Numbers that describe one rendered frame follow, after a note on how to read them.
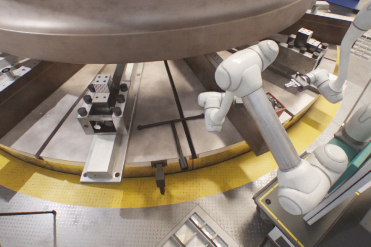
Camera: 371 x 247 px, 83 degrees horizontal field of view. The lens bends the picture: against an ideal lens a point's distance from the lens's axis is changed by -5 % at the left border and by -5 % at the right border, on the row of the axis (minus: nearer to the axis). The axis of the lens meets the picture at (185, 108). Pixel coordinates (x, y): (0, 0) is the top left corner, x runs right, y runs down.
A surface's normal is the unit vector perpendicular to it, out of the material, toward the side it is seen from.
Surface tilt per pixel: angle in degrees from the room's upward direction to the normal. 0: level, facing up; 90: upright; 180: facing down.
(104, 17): 61
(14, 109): 90
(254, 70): 46
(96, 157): 0
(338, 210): 0
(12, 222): 0
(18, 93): 90
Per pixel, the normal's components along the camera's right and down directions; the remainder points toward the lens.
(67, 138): 0.00, -0.70
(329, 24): -0.36, 0.67
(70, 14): -0.09, 0.47
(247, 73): 0.39, -0.02
